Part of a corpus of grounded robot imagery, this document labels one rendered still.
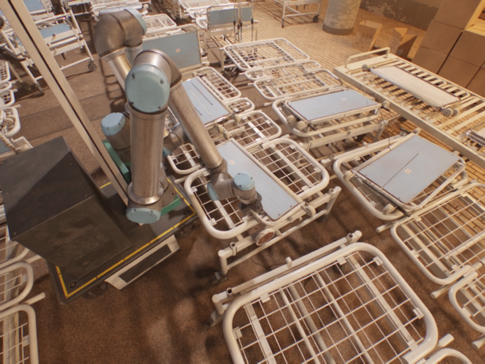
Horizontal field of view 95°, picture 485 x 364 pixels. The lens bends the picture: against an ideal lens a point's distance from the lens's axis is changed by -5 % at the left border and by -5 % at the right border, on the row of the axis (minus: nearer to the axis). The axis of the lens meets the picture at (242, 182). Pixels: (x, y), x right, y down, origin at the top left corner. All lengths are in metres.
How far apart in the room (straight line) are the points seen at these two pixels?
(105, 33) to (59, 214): 0.77
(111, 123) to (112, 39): 0.54
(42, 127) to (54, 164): 2.20
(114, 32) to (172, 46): 1.53
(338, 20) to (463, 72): 2.51
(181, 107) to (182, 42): 1.86
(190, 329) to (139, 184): 1.02
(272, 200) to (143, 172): 0.76
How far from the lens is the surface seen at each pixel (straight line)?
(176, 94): 0.90
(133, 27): 1.30
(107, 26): 1.25
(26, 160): 1.61
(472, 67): 4.33
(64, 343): 1.99
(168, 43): 2.70
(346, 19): 5.76
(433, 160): 2.02
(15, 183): 1.51
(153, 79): 0.71
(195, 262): 1.81
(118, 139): 1.62
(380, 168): 1.76
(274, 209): 1.36
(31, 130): 3.72
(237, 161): 1.59
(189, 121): 0.96
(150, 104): 0.74
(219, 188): 1.07
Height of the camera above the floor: 1.66
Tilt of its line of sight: 51 degrees down
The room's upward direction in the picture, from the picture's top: straight up
